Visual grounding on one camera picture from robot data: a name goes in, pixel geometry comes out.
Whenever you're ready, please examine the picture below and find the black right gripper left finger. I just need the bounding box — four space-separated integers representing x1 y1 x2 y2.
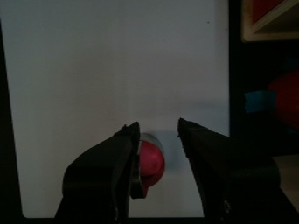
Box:
54 121 143 224

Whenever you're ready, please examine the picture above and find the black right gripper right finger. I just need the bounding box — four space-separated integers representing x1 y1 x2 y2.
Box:
178 117 299 224

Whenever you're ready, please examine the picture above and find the pink round dough disc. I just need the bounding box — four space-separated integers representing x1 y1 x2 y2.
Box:
139 140 166 189

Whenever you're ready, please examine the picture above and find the wooden drawer box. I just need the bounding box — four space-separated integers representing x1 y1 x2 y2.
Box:
241 0 299 43

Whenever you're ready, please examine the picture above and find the beige rectangular plastic tray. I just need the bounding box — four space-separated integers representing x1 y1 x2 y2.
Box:
271 153 299 214

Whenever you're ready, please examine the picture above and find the blue tape piece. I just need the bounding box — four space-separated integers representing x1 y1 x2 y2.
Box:
245 89 278 114

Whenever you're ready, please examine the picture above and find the red plastic cup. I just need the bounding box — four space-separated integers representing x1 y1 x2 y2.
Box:
267 69 299 130

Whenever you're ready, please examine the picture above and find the white cutting board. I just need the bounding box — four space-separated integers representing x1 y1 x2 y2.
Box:
0 0 231 219

